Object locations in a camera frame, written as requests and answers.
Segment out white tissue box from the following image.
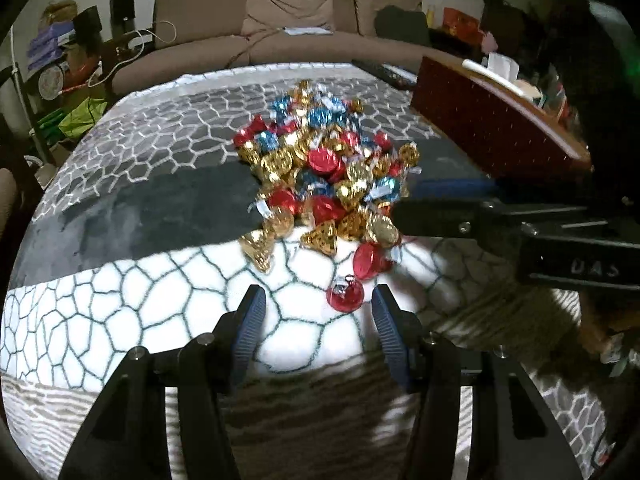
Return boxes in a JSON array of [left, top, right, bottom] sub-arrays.
[[487, 52, 520, 84]]

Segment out orange gift box background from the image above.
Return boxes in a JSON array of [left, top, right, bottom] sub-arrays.
[[442, 6, 484, 47]]

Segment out large red gift box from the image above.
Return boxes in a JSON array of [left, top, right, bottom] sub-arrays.
[[411, 56, 592, 179]]

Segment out dark bag on sofa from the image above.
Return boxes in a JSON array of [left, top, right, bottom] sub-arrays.
[[374, 6, 431, 47]]

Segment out black remote control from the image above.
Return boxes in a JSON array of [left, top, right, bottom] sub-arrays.
[[352, 60, 416, 91]]

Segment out white papers on sofa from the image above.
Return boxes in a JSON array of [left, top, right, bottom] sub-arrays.
[[283, 27, 333, 37]]

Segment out brown sofa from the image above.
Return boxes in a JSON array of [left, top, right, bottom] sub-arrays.
[[112, 0, 456, 96]]

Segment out red round candy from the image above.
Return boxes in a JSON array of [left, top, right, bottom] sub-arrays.
[[326, 275, 364, 313]]

